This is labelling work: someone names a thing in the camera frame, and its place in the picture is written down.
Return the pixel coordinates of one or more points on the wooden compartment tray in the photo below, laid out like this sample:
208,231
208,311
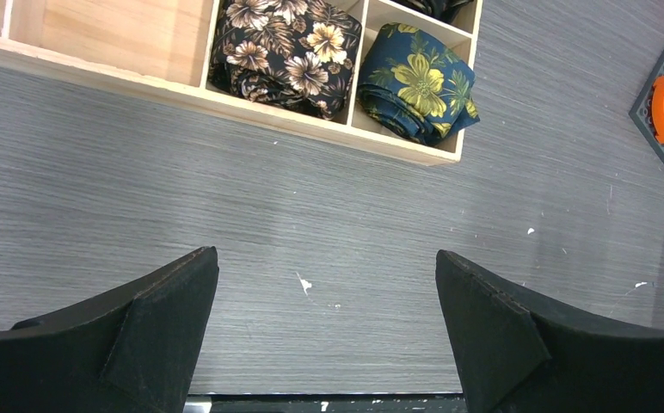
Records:
160,50

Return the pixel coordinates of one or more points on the navy yellow floral rolled tie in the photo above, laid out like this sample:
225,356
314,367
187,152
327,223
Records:
416,86

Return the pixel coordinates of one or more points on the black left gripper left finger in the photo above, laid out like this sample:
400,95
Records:
133,348

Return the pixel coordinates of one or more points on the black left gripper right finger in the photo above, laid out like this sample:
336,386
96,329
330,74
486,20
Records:
517,350

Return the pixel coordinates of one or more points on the black beige floral rolled tie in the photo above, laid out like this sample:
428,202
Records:
441,10

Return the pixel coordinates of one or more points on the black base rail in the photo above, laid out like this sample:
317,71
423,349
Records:
327,403

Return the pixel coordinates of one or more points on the brown floral black tie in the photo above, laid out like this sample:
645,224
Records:
295,55

